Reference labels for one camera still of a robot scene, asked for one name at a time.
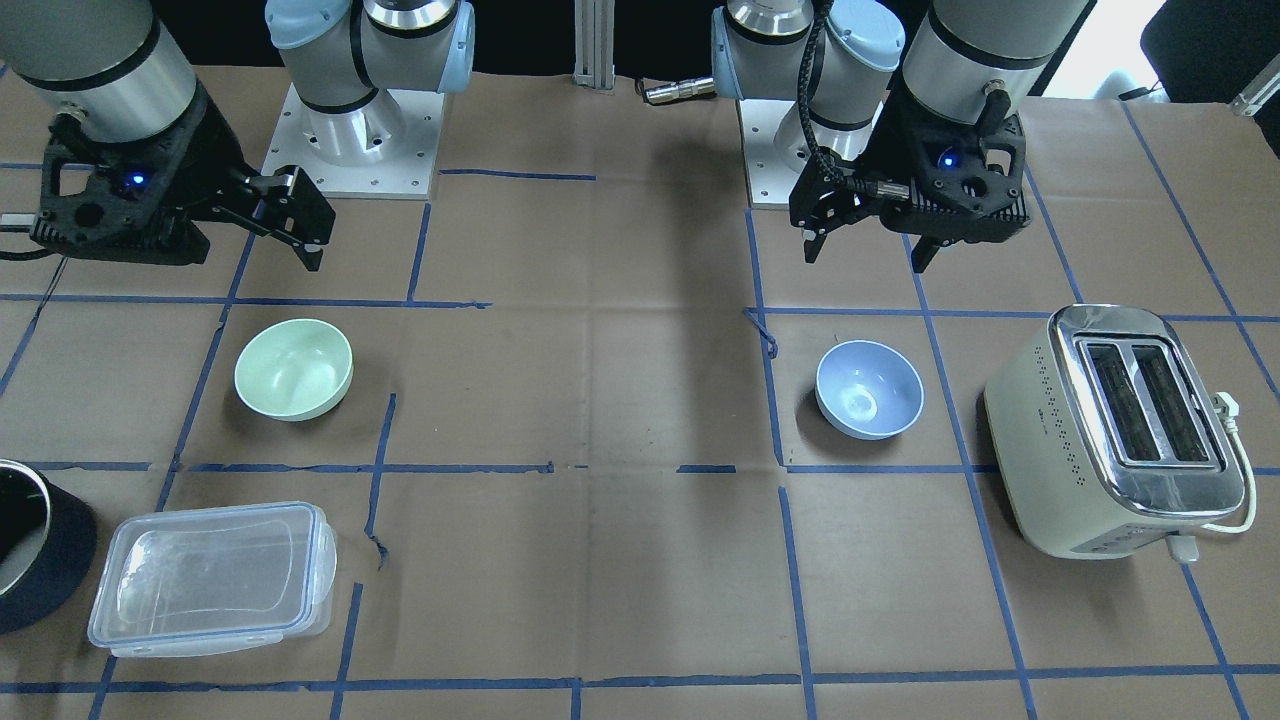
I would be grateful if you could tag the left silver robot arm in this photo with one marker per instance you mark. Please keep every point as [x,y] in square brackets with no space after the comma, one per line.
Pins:
[837,59]

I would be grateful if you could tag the aluminium frame post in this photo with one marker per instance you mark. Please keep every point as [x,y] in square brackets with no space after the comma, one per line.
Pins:
[593,33]

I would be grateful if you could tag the dark blue saucepan with lid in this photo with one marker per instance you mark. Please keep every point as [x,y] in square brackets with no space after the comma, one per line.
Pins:
[48,540]

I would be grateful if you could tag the green bowl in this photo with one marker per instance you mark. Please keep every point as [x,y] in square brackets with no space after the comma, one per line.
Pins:
[295,370]

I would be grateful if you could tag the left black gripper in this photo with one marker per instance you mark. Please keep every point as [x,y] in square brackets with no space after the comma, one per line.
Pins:
[898,132]

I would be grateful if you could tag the clear plastic food container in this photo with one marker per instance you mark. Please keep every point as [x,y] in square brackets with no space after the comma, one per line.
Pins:
[198,582]

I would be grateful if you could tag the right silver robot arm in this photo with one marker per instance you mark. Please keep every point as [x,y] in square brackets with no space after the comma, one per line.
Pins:
[118,61]

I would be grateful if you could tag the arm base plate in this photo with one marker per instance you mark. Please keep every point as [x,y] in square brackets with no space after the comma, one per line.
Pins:
[775,152]
[386,150]

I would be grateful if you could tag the blue bowl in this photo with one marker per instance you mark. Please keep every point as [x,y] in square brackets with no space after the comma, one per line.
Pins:
[868,390]

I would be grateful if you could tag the cream and chrome toaster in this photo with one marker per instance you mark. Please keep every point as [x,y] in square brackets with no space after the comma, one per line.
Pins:
[1107,441]

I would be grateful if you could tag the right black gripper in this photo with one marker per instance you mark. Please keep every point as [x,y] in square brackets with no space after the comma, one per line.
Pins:
[196,152]

